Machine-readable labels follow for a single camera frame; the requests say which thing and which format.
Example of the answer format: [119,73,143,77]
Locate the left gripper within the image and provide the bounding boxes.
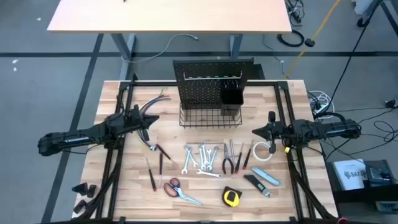
[133,105,160,141]

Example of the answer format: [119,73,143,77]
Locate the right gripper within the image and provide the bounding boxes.
[251,111,277,154]

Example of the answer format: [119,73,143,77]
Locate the black metal peg board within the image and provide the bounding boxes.
[172,58,255,110]

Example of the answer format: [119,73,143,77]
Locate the white tape roll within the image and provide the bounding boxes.
[252,141,274,162]

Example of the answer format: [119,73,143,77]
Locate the grey utility knife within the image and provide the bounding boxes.
[250,166,282,187]

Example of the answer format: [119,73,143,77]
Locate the black plastic bin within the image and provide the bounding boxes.
[220,88,244,116]

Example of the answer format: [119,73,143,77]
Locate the black utility knife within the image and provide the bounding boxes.
[243,174,271,198]

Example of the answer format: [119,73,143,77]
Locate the black rounded object right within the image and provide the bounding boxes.
[221,185,243,208]

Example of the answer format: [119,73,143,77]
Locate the grey desk leg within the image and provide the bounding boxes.
[229,33,243,60]
[110,32,137,81]

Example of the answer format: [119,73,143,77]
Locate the white booklet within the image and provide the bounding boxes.
[332,159,368,191]

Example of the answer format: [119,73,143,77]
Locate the black storage box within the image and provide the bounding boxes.
[325,159,398,205]

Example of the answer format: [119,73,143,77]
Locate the light wooden desk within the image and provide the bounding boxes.
[46,0,293,34]

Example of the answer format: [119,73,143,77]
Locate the black electronic device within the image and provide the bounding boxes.
[364,161,396,187]

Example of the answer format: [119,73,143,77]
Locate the grey metal box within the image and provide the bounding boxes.
[374,200,398,214]

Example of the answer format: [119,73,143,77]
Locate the office chair base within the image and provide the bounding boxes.
[351,0,398,29]

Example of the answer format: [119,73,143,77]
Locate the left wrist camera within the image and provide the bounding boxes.
[126,109,139,128]

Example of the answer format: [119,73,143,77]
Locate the coloured wire bundle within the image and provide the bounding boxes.
[136,88,172,153]

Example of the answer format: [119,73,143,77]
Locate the black aluminium table frame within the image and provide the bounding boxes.
[96,73,340,224]

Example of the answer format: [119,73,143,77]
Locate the black wire basket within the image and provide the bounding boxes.
[178,102,243,129]

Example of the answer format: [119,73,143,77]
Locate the white cable coil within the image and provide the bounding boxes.
[307,90,336,119]

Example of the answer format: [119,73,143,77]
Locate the blue red handled scissors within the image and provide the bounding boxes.
[163,177,203,207]

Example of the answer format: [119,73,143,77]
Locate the black coiled cable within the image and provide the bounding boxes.
[277,29,305,48]

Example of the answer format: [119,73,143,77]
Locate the grey floor cable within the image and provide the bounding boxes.
[124,33,200,64]

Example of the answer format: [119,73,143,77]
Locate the black cable tangle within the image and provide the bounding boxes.
[285,0,305,28]

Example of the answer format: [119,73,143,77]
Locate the long black hanging cable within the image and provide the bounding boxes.
[313,0,385,121]

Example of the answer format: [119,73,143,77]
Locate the yellow hanging cable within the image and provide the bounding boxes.
[282,0,343,80]

